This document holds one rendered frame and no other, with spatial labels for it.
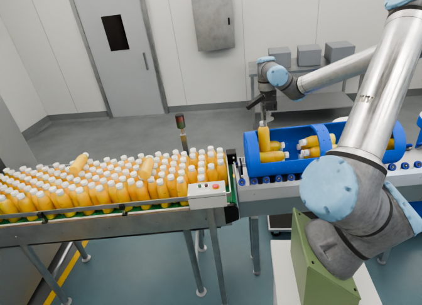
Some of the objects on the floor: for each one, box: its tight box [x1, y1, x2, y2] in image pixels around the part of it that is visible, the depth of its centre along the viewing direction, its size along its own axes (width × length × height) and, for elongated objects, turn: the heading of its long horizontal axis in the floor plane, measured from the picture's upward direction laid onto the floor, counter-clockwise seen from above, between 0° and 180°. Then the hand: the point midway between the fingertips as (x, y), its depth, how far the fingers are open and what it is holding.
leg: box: [251, 217, 261, 276], centre depth 197 cm, size 6×6×63 cm
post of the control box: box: [206, 208, 228, 305], centre depth 170 cm, size 4×4×100 cm
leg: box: [377, 248, 391, 265], centre depth 192 cm, size 6×6×63 cm
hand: (263, 123), depth 152 cm, fingers closed on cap, 4 cm apart
